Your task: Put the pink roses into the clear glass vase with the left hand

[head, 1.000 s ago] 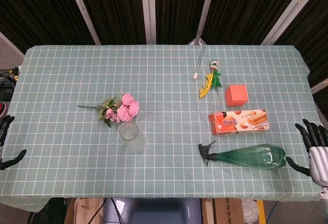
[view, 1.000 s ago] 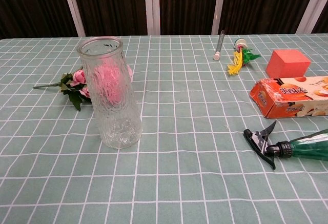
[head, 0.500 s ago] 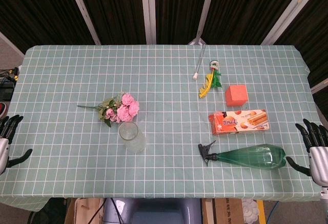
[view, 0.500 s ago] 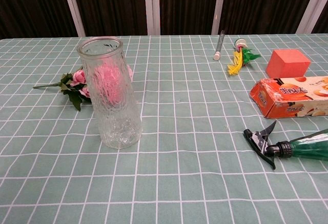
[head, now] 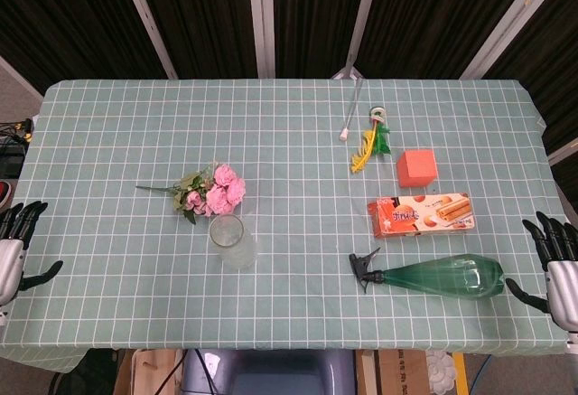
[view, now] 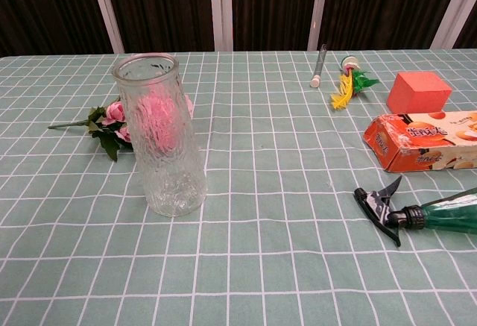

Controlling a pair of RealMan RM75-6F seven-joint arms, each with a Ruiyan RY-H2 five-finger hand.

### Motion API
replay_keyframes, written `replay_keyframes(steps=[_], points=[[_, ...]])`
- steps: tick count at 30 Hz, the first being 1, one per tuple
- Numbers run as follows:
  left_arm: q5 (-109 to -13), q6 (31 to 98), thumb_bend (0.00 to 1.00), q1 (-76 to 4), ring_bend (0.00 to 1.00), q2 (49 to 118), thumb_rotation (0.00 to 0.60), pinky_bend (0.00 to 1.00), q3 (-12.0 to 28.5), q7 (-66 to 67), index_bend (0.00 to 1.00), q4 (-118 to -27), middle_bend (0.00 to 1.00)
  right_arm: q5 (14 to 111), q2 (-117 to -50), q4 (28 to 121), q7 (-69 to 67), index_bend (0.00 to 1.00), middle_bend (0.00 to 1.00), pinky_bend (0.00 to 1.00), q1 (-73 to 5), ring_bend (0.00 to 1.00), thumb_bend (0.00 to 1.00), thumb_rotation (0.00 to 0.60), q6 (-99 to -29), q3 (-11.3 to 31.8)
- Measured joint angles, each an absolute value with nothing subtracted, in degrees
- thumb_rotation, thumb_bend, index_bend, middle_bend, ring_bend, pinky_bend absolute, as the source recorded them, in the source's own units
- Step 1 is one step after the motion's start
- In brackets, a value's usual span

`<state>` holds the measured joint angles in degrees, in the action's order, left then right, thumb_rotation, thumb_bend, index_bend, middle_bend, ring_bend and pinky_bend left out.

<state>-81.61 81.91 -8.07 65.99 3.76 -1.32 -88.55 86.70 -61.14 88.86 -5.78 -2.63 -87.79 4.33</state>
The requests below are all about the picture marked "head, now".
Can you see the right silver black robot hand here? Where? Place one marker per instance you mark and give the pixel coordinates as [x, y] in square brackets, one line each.
[564, 286]

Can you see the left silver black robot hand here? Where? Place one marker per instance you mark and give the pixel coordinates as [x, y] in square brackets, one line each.
[10, 264]

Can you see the pink artificial flower bouquet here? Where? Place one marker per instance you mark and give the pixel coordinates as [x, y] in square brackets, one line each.
[221, 196]

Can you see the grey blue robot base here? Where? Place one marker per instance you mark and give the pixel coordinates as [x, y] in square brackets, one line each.
[271, 374]

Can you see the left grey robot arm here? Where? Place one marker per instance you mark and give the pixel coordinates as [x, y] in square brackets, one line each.
[2, 313]

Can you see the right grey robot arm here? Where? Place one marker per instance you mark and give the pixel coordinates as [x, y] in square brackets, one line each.
[572, 338]

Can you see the white flower shaped ornament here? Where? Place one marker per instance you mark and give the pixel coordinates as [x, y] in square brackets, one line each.
[441, 372]

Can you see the clear glass cup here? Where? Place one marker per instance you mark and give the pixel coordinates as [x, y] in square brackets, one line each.
[235, 251]

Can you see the green checked tablecloth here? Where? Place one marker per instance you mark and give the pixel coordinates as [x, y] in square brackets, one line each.
[289, 322]

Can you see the green spray bottle black nozzle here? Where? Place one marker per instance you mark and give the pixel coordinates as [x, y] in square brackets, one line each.
[451, 277]

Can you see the orange egg roll snack box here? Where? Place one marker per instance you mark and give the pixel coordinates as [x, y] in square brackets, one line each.
[420, 217]

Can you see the light wooden board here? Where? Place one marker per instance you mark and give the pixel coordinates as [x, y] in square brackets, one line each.
[149, 372]

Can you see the brown cardboard box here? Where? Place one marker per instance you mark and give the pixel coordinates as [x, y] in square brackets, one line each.
[402, 374]

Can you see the orange foam cube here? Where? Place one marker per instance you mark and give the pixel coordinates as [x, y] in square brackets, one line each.
[415, 170]

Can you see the yellow green feather shuttlecock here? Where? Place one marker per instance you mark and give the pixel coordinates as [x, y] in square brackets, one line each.
[377, 114]

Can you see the clear tube with white cap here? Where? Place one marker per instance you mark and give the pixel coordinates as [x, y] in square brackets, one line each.
[344, 134]

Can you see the white frame post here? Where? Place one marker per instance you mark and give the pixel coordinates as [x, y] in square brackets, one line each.
[361, 15]
[510, 20]
[146, 20]
[262, 20]

